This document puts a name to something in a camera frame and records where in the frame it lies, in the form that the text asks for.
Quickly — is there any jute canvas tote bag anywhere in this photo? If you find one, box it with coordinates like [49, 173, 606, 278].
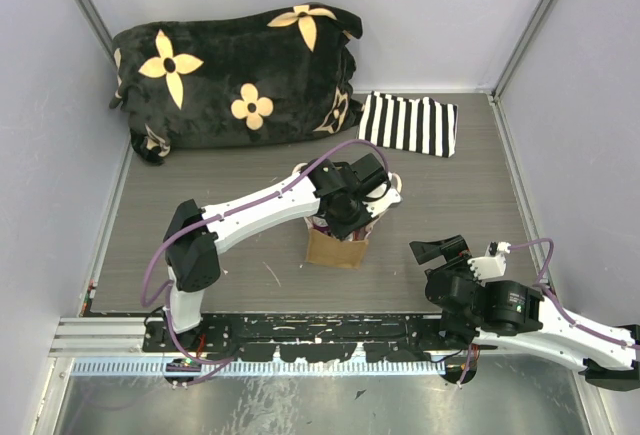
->
[304, 166, 402, 269]

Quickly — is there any purple soda can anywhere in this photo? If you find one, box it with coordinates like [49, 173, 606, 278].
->
[312, 220, 331, 234]

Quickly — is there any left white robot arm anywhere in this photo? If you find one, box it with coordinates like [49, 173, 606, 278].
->
[164, 154, 402, 351]

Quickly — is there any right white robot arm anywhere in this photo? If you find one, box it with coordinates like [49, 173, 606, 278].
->
[409, 236, 639, 392]

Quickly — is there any black white striped cloth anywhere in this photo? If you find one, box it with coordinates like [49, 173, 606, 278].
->
[357, 92, 459, 158]

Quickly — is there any black floral plush blanket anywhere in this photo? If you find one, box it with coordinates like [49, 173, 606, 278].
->
[110, 3, 363, 166]

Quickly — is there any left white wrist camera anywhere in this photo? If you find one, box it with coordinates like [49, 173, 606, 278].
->
[364, 185, 402, 218]

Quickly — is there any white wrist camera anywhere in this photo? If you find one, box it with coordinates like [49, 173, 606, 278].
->
[364, 185, 402, 218]
[467, 242, 511, 281]

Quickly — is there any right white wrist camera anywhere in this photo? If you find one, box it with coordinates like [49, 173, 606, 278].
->
[467, 242, 511, 281]

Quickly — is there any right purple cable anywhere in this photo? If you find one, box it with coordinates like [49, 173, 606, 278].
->
[504, 238, 640, 351]

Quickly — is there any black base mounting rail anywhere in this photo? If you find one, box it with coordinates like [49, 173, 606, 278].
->
[139, 312, 500, 364]

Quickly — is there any right aluminium frame post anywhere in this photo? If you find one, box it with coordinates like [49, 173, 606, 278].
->
[490, 0, 557, 100]

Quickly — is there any aluminium frame post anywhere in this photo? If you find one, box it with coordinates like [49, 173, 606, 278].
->
[490, 0, 557, 100]
[74, 0, 114, 63]

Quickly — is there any left aluminium frame post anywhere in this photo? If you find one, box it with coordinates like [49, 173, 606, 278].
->
[74, 0, 114, 63]

